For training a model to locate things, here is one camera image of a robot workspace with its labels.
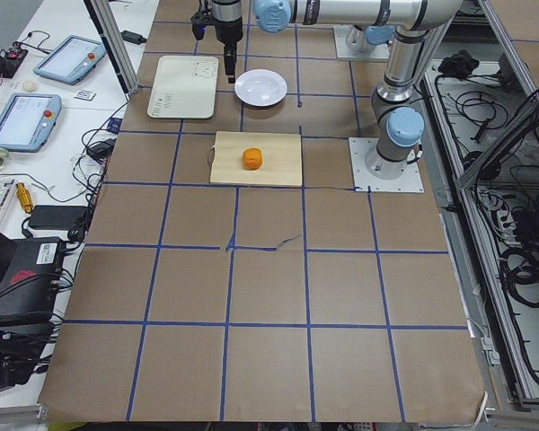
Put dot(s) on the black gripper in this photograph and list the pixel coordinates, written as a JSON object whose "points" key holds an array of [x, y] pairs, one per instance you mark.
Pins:
{"points": [[228, 28]]}

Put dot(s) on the orange fruit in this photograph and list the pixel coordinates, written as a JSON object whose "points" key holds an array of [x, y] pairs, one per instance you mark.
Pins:
{"points": [[252, 158]]}

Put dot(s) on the cream bear tray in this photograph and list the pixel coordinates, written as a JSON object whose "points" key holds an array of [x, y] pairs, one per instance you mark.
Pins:
{"points": [[184, 88]]}

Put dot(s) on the white round plate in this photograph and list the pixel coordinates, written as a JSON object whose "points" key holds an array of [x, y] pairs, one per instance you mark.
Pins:
{"points": [[260, 88]]}

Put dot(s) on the wooden cutting board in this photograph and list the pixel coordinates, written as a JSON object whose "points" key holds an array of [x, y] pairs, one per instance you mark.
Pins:
{"points": [[267, 159]]}

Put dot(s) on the far teach pendant tablet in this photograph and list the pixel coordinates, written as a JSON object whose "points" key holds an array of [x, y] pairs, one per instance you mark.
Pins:
{"points": [[71, 61]]}

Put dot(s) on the teach pendant tablet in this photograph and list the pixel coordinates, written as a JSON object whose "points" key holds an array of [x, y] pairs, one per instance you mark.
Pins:
{"points": [[71, 61], [27, 121]]}

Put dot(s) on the near teach pendant tablet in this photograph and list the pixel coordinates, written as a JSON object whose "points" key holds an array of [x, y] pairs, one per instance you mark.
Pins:
{"points": [[27, 121]]}

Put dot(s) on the black power brick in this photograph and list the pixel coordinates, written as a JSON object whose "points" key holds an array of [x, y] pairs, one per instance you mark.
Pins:
{"points": [[48, 217]]}

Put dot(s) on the gold cylindrical tool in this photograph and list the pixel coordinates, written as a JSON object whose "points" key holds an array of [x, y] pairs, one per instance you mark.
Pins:
{"points": [[24, 198]]}

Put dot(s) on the black computer box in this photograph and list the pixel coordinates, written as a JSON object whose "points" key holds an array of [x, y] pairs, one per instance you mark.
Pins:
{"points": [[29, 270]]}

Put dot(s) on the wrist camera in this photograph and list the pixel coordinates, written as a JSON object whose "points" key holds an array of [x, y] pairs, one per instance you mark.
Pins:
{"points": [[200, 20]]}

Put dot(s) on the aluminium frame post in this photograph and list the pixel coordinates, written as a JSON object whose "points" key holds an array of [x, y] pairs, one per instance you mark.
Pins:
{"points": [[108, 30]]}

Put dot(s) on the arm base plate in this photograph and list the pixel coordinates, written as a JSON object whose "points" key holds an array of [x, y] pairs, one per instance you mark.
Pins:
{"points": [[372, 173], [342, 52]]}

